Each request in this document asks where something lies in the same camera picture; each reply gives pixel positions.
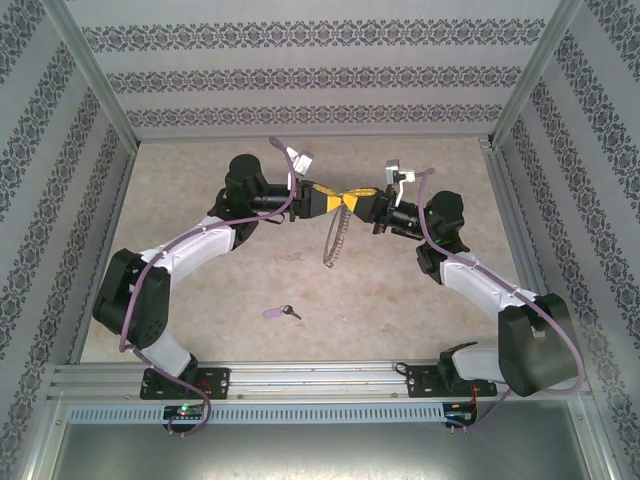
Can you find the aluminium wall base strip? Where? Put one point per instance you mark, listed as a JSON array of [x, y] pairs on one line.
[[200, 138]]

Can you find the aluminium left corner post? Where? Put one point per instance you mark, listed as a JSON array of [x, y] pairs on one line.
[[95, 75]]

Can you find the grey metal shelf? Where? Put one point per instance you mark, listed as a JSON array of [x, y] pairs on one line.
[[320, 455]]

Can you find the metal plate with split rings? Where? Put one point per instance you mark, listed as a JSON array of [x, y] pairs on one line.
[[336, 240]]

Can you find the aluminium corner post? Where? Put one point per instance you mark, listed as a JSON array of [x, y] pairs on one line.
[[95, 75], [535, 75]]

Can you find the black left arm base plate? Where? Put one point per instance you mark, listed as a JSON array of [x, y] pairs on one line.
[[217, 382]]

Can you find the aluminium right corner post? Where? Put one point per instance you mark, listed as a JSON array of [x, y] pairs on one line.
[[535, 75]]

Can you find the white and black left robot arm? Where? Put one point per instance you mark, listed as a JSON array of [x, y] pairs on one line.
[[195, 247]]

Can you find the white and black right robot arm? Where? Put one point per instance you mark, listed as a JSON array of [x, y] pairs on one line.
[[480, 280]]

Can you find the left controller circuit board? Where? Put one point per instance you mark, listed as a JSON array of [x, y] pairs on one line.
[[185, 411]]

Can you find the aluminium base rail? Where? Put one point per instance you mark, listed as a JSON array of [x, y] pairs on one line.
[[320, 380]]

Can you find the aluminium right side rail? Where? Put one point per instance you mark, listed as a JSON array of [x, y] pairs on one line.
[[520, 235]]

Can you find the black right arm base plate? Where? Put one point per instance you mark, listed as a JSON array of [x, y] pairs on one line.
[[425, 382]]

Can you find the purple plastic key tag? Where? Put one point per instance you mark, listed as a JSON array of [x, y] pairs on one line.
[[272, 312]]

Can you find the right controller circuit board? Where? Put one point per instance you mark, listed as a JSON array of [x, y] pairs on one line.
[[460, 412]]

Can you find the small silver key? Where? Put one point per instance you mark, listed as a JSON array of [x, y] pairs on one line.
[[291, 312]]

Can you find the controller circuit board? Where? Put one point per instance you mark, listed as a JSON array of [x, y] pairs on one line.
[[460, 412], [185, 411]]

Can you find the aluminium left side rail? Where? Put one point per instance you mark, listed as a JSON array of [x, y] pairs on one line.
[[102, 240]]

